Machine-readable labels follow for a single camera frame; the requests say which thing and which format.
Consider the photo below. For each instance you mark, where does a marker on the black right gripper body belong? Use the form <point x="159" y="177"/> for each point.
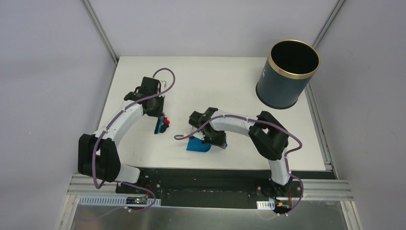
<point x="217" y="138"/>

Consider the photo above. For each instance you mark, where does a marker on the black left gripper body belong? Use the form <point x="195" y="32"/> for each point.
<point x="159" y="119"/>

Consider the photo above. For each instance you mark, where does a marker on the blue plastic dustpan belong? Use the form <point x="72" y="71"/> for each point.
<point x="197" y="145"/>

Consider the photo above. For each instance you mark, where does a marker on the blue hand brush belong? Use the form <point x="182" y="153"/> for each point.
<point x="159" y="124"/>

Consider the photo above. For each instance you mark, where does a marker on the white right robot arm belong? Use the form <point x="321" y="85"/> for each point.
<point x="270" y="142"/>

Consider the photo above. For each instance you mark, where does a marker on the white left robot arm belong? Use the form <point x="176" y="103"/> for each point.
<point x="98" y="155"/>

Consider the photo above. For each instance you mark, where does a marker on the red paper scrap left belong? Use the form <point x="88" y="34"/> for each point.
<point x="166" y="121"/>

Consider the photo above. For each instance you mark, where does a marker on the small black paper scrap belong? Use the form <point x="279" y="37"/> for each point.
<point x="164" y="128"/>

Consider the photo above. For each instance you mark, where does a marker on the dark bin with gold rim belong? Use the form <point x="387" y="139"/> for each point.
<point x="288" y="69"/>

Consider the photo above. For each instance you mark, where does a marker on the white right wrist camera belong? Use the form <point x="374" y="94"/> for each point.
<point x="197" y="134"/>

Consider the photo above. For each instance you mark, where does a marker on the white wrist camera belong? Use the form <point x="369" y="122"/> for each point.
<point x="162" y="85"/>
<point x="197" y="134"/>

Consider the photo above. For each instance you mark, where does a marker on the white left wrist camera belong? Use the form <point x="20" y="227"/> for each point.
<point x="162" y="85"/>

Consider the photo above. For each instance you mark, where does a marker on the black mounting base plate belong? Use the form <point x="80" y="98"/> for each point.
<point x="218" y="199"/>

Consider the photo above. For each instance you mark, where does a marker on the right white slotted cable duct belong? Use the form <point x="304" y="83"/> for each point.
<point x="266" y="205"/>

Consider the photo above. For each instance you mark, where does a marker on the white slotted cable duct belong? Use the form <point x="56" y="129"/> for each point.
<point x="266" y="205"/>
<point x="119" y="201"/>

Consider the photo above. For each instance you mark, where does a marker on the left white slotted cable duct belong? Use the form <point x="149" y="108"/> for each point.
<point x="119" y="201"/>

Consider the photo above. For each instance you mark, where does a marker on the aluminium frame rail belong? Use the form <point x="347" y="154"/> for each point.
<point x="307" y="189"/>

